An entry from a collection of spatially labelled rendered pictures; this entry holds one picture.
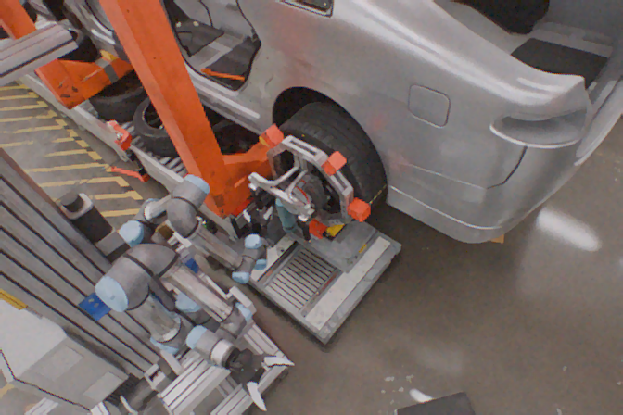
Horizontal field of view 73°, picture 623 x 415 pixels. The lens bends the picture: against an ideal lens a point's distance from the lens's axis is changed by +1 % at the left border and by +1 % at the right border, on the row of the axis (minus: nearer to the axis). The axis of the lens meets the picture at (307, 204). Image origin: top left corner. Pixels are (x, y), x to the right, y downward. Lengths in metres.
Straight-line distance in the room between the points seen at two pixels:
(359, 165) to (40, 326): 1.43
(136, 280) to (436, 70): 1.21
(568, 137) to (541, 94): 0.27
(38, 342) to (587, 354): 2.65
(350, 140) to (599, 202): 2.06
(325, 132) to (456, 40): 0.74
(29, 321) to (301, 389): 1.47
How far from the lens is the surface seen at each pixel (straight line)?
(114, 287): 1.41
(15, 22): 3.79
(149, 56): 1.92
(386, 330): 2.71
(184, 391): 2.00
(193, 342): 1.46
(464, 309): 2.82
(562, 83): 1.58
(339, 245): 2.72
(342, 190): 2.00
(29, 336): 1.80
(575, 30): 3.34
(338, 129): 2.04
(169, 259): 1.46
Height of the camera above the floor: 2.52
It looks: 51 degrees down
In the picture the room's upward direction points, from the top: 12 degrees counter-clockwise
